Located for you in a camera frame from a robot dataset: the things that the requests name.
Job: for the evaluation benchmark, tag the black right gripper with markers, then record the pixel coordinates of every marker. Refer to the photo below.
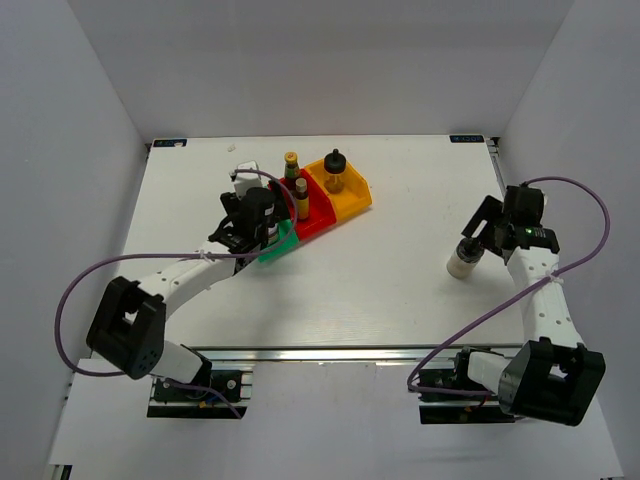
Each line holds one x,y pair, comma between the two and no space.
488,211

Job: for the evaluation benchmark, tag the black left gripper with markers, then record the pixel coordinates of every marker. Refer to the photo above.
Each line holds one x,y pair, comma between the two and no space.
279,211

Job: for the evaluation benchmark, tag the black lid white powder jar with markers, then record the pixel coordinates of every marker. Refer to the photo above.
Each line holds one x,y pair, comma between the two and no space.
464,258

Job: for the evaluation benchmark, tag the small yellow label bottle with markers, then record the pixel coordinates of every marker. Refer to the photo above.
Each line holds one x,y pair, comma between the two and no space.
301,195

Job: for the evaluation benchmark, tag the yellow cap sauce bottle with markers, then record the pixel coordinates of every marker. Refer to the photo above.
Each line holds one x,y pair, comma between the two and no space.
291,170

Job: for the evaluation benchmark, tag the black lid spice jar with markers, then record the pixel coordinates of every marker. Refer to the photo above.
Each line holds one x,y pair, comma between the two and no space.
334,165

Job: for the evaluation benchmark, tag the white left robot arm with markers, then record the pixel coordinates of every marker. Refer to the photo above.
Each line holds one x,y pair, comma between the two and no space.
129,326

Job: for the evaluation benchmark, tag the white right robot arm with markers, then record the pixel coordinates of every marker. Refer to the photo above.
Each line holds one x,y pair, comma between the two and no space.
554,376

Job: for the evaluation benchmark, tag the green plastic bin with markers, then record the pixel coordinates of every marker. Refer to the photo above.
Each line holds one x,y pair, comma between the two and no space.
287,241

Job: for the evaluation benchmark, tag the red plastic bin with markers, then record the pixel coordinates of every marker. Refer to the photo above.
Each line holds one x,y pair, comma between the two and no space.
321,215

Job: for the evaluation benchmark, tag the right blue corner label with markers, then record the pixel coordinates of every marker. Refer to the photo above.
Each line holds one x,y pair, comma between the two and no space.
463,138

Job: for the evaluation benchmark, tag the blue corner label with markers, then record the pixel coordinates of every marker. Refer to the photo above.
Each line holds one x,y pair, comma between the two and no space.
463,138
169,143

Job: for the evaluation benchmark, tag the yellow plastic bin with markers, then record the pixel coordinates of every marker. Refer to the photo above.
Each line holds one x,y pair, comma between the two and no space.
352,200

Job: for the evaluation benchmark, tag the left blue corner label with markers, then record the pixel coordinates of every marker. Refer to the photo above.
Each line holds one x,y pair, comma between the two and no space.
169,143

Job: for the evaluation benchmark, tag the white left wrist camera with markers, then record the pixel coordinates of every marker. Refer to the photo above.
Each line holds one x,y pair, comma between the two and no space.
245,177

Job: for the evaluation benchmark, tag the aluminium right side rail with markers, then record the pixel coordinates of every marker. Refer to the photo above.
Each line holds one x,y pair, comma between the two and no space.
493,150

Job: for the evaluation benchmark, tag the aluminium rail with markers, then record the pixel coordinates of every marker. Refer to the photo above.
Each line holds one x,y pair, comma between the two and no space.
493,150
315,354

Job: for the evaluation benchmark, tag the aluminium front rail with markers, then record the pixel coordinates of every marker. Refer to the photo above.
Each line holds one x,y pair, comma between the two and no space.
315,354

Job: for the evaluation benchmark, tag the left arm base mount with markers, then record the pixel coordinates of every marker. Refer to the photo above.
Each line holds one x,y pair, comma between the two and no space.
170,402

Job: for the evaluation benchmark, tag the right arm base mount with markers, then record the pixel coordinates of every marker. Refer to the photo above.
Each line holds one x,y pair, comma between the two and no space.
438,406

